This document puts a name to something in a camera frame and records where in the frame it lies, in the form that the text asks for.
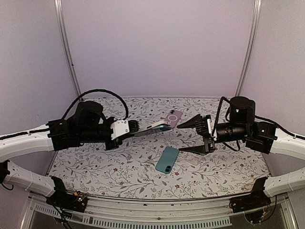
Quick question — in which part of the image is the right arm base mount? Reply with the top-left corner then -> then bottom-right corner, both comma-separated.
229,177 -> 271,213

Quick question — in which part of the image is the front aluminium rail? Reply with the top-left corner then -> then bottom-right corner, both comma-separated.
21,194 -> 301,229

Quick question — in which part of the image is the clear phone case with ring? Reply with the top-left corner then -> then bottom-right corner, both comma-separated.
184,153 -> 207,167

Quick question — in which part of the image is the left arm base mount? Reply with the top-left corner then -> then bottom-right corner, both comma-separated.
46,177 -> 88,213

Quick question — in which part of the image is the blue phone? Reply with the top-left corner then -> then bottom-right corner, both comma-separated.
155,146 -> 179,174

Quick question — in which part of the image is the aluminium frame post back left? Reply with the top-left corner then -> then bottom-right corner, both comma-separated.
54,0 -> 81,96

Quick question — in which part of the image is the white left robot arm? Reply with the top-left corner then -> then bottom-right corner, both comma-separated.
0,101 -> 131,207

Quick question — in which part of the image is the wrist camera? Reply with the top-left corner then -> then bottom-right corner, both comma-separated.
110,120 -> 139,140
195,115 -> 217,140

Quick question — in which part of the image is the purple phone with ring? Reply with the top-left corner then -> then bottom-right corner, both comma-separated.
165,110 -> 183,128

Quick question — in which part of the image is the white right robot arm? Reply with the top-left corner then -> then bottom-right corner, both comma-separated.
178,96 -> 305,160

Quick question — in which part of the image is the floral patterned table mat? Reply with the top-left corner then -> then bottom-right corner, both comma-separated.
47,97 -> 270,200

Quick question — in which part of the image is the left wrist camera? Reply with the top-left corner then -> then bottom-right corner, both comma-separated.
110,120 -> 139,140

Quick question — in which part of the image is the aluminium frame post back right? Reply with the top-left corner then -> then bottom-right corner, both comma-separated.
235,0 -> 262,96

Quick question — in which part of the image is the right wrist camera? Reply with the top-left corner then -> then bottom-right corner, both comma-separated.
195,115 -> 217,140

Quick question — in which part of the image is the aluminium frame post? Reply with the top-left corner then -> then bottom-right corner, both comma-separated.
235,0 -> 262,96
54,0 -> 81,96

